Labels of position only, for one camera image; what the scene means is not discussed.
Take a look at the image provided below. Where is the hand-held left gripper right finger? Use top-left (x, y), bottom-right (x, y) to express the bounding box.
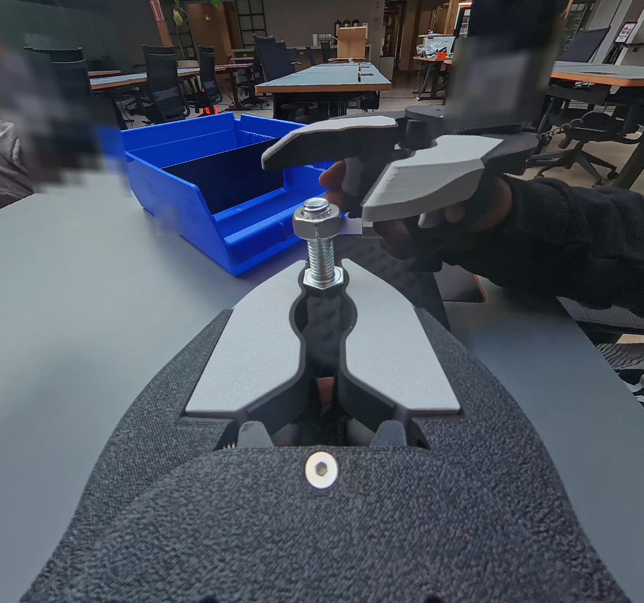
top-left (342, 260), bottom-right (463, 416)

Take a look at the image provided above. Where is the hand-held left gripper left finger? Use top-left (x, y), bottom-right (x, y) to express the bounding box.
top-left (184, 260), bottom-right (309, 420)

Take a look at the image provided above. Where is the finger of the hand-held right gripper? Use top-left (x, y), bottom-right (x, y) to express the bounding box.
top-left (361, 135), bottom-right (504, 229)
top-left (262, 116), bottom-right (403, 172)

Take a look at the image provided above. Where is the silver hex nut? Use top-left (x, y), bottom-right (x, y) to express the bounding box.
top-left (293, 205), bottom-right (342, 240)

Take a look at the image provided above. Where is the silver hex bolt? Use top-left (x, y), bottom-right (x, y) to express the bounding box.
top-left (303, 198), bottom-right (346, 293)

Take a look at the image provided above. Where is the blue plastic bin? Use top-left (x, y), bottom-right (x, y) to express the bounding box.
top-left (121, 112), bottom-right (348, 277)

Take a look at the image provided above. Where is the person's right forearm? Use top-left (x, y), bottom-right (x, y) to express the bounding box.
top-left (495, 175), bottom-right (644, 312)

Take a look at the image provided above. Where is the person's right hand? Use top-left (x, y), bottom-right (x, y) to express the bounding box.
top-left (319, 160), bottom-right (515, 272)

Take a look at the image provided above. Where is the long grey table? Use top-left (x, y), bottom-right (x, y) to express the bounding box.
top-left (255, 62), bottom-right (392, 120)

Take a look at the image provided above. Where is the black office chair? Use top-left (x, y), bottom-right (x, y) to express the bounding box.
top-left (199, 45), bottom-right (223, 110)
top-left (254, 34), bottom-right (298, 83)
top-left (571, 27), bottom-right (610, 65)
top-left (142, 44), bottom-right (191, 125)
top-left (536, 112), bottom-right (620, 186)
top-left (22, 45), bottom-right (101, 115)
top-left (558, 296), bottom-right (644, 344)

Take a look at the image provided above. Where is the wooden box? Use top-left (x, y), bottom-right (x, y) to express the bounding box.
top-left (336, 27), bottom-right (368, 60)

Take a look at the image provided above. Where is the wood-edged grey table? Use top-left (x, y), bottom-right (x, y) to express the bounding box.
top-left (88, 64), bottom-right (255, 120)
top-left (551, 62), bottom-right (644, 186)

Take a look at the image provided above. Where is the black paned door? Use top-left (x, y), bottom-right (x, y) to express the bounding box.
top-left (235, 0), bottom-right (266, 47)

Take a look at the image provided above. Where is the green potted plant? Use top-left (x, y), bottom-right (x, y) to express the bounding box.
top-left (166, 0), bottom-right (192, 57)

